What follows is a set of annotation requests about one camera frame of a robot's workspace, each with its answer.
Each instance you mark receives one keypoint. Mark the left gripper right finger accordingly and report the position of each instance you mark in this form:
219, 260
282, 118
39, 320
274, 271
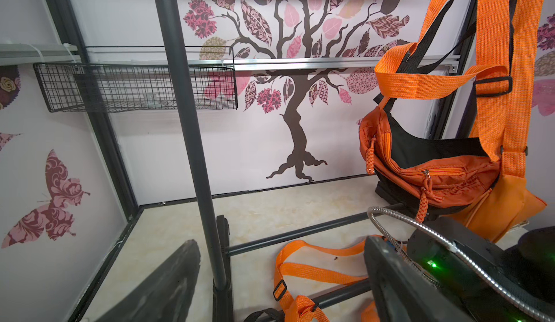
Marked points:
400, 294

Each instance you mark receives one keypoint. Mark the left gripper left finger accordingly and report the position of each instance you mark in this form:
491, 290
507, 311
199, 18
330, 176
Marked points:
166, 294

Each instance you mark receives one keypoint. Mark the bright orange sling bag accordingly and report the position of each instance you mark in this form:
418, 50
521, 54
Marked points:
506, 42

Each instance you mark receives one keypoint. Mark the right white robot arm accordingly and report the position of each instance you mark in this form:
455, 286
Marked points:
527, 266

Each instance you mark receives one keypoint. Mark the black clothes rack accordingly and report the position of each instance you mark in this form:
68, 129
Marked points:
215, 228

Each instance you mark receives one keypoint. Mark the right metal flex conduit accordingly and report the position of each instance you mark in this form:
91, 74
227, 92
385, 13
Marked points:
522, 301

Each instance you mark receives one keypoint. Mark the black wire basket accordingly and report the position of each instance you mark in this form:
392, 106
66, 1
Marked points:
115, 87

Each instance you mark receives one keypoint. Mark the grey aluminium rail left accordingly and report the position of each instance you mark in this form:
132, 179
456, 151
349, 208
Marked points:
18, 54

